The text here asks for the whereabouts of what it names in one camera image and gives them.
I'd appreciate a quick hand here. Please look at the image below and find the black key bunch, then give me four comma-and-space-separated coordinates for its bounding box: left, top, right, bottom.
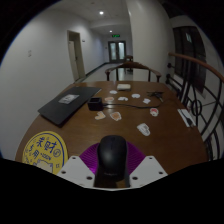
146, 90, 165, 100

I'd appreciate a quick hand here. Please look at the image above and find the wooden armchair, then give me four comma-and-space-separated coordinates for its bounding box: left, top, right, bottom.
104, 61, 163, 83

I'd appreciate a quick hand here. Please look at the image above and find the dark framed window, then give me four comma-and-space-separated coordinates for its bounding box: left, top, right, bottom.
172, 25, 207, 93

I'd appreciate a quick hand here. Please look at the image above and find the black closed laptop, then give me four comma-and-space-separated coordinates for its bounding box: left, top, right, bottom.
37, 85, 102, 127

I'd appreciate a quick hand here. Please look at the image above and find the beige flat box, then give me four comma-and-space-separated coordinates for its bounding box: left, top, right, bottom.
116, 83, 132, 91

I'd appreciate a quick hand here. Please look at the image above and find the black computer mouse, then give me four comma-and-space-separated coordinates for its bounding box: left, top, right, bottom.
96, 134, 129, 183

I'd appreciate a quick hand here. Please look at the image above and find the small black charger block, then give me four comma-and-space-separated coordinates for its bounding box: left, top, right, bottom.
87, 97, 105, 112

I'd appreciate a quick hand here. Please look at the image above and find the yellow round printed mouse pad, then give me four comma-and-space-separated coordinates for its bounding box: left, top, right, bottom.
21, 130, 69, 175

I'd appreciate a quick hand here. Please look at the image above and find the orange figure sticker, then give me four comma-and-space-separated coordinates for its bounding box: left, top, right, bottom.
109, 111, 123, 122

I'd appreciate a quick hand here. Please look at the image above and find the beige figure sticker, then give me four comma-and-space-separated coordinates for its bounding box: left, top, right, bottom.
94, 111, 107, 121

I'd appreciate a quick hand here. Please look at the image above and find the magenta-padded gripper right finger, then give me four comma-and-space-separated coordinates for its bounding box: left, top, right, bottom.
126, 142, 169, 189

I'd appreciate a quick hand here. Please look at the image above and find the red and white sticker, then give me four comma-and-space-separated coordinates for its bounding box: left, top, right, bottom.
149, 107, 160, 118

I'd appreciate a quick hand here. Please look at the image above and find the long white card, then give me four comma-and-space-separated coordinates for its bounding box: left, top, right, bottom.
177, 108, 197, 128

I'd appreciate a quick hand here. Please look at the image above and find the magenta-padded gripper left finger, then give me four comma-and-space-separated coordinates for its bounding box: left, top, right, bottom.
57, 142, 101, 187

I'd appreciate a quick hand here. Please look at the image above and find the glazed double door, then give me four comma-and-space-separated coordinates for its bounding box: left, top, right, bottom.
108, 40, 127, 64

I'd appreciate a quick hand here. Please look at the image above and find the metal railing with wooden handrail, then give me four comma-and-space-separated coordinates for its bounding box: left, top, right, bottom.
165, 51, 224, 162

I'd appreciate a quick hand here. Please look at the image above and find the beige side door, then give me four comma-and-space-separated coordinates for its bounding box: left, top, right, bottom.
67, 30, 87, 82

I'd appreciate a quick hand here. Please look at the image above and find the black cable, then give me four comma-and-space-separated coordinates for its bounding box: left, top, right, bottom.
102, 97, 165, 110

